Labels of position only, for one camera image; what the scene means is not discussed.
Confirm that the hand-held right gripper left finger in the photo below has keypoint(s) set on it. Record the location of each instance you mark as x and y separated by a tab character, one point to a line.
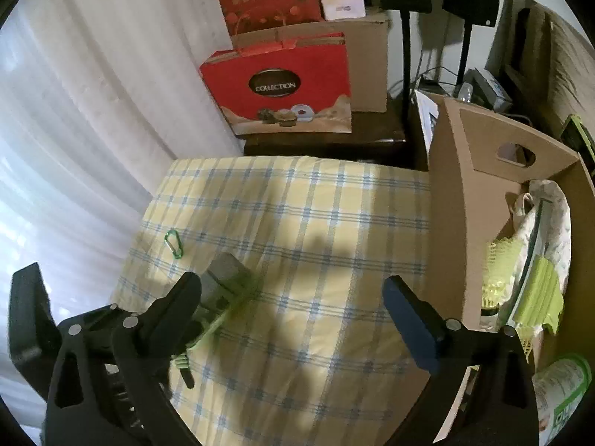
179	302

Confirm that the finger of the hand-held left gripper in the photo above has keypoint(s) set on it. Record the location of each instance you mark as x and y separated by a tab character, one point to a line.
32	316

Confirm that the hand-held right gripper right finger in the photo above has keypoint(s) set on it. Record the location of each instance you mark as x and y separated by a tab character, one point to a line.
409	325

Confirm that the green grey flashlight tool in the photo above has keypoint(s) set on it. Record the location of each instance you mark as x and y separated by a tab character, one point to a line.
227	278

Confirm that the lime green quilted cloth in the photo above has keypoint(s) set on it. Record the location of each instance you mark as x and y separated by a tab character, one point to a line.
541	295

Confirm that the white floral cloth bag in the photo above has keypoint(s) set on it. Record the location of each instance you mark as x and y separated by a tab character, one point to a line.
558	223

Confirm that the green carabiner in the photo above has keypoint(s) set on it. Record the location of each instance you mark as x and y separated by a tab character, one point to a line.
174	244

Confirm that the yellow plaid tablecloth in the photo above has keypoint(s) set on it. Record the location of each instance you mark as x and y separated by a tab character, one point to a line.
302	241

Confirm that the green and white canister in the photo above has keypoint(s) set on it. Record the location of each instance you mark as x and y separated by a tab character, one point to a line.
562	395

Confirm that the white curtain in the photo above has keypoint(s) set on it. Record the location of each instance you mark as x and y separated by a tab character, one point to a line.
83	125

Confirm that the dark wooden side table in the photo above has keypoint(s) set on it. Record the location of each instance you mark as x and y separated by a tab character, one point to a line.
325	146

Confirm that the white paper sheet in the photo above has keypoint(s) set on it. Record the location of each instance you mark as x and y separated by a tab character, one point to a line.
426	116

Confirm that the red gift bag with oval label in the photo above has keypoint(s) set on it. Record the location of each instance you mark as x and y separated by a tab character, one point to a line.
279	88

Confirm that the grey electronic device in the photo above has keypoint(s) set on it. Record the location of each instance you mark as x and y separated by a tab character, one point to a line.
488	88

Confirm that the green-framed tablet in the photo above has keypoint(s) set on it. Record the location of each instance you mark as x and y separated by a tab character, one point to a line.
578	137

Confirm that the plain brown cardboard box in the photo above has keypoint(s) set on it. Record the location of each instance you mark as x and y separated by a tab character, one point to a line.
367	65

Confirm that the brown upholstered sofa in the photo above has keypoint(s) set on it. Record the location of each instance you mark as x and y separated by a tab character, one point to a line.
553	55

